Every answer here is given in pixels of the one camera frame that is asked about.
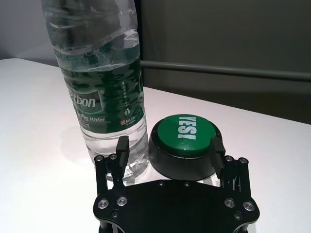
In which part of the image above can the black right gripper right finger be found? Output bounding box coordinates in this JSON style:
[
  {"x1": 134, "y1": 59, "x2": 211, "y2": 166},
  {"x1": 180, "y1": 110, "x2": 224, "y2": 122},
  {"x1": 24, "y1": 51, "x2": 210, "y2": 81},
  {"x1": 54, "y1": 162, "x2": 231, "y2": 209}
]
[{"x1": 207, "y1": 137, "x2": 252, "y2": 198}]

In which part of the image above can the clear water bottle green label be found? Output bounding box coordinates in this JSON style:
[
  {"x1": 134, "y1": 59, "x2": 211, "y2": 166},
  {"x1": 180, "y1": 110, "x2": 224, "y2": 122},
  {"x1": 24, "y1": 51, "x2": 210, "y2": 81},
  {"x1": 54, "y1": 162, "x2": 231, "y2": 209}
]
[{"x1": 40, "y1": 0, "x2": 149, "y2": 184}]

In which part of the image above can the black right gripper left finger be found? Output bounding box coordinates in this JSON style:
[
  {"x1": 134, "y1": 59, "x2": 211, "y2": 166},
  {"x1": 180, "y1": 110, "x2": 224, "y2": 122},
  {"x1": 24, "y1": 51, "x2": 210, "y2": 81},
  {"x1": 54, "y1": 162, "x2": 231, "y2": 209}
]
[{"x1": 94, "y1": 136, "x2": 131, "y2": 195}]

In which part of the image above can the green push button black base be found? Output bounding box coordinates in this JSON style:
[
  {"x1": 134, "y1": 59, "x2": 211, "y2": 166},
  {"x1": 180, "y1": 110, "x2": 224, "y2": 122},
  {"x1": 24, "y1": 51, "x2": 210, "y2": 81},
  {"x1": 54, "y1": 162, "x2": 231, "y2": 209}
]
[{"x1": 148, "y1": 114, "x2": 224, "y2": 181}]

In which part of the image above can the thin grey horizontal rail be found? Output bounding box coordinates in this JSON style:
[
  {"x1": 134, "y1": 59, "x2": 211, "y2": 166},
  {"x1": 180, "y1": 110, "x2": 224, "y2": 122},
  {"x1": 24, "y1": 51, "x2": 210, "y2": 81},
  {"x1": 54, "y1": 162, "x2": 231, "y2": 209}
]
[{"x1": 140, "y1": 60, "x2": 311, "y2": 81}]

